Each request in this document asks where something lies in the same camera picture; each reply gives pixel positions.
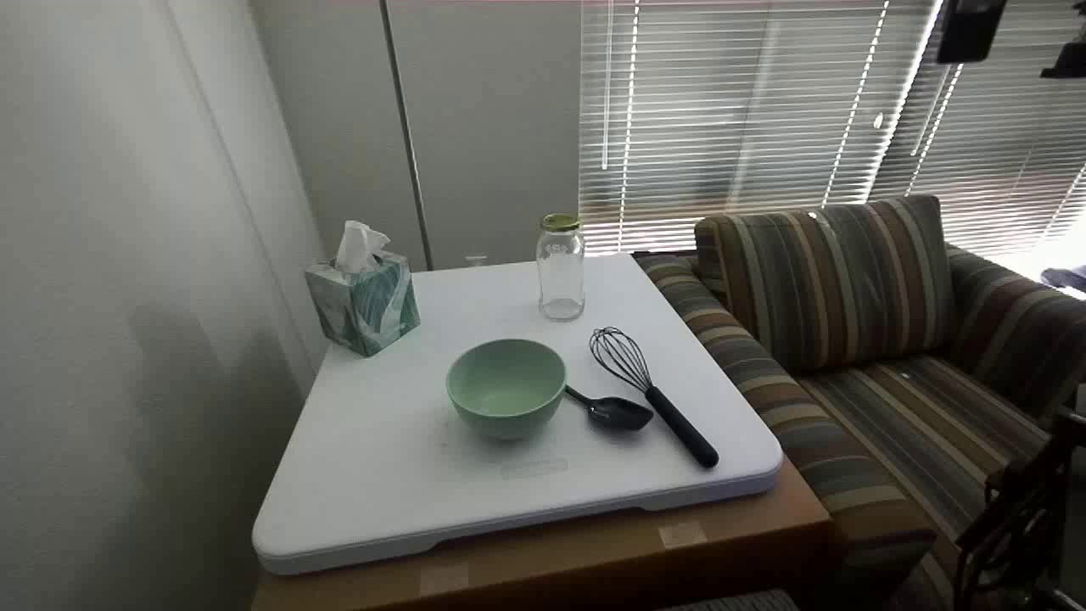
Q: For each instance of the blue object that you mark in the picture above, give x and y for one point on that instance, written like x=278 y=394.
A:
x=1068 y=280

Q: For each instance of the white table board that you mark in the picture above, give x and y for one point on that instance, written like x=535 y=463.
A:
x=386 y=487

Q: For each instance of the black metal frame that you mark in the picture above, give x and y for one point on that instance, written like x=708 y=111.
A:
x=1018 y=509

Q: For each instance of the wooden table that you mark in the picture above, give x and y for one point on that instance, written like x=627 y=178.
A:
x=589 y=561

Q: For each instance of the black mounted device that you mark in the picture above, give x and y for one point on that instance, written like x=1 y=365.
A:
x=1071 y=55
x=967 y=28

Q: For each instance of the white window blinds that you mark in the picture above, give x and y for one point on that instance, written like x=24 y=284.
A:
x=723 y=112

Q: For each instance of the glass jar with lid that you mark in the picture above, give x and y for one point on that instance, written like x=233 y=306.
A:
x=560 y=274

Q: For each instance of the striped sofa cushion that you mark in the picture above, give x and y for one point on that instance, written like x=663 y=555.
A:
x=826 y=284

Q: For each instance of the green bowl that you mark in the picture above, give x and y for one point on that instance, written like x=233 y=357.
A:
x=504 y=393

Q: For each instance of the black spoon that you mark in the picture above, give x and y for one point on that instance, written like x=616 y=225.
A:
x=616 y=411

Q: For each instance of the striped sofa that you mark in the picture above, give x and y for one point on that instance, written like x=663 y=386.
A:
x=894 y=454

